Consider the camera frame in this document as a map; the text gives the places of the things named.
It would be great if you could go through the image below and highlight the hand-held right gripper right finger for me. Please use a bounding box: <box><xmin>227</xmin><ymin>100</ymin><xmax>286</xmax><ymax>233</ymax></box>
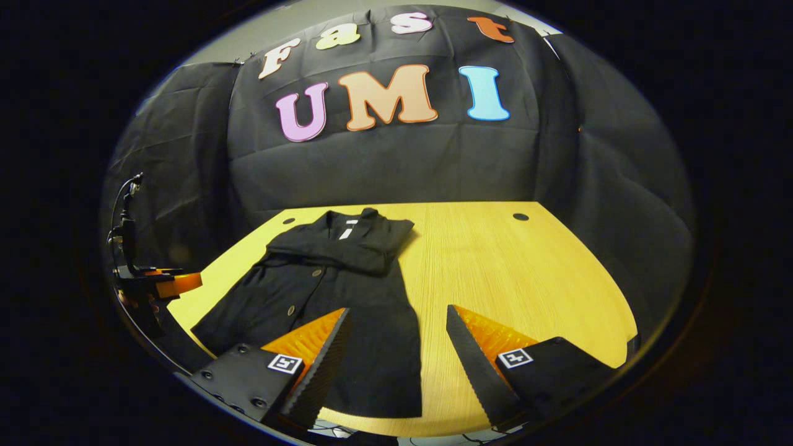
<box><xmin>445</xmin><ymin>304</ymin><xmax>620</xmax><ymax>432</ymax></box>

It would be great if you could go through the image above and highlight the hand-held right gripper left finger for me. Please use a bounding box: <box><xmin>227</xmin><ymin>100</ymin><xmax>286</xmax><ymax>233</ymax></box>
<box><xmin>189</xmin><ymin>307</ymin><xmax>352</xmax><ymax>432</ymax></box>

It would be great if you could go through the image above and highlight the black buttoned shirt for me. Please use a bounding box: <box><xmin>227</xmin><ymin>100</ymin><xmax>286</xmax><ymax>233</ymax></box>
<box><xmin>191</xmin><ymin>208</ymin><xmax>423</xmax><ymax>419</ymax></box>

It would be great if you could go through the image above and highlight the black backdrop cloth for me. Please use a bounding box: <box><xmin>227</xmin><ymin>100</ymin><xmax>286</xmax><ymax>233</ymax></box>
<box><xmin>102</xmin><ymin>5</ymin><xmax>694</xmax><ymax>335</ymax></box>

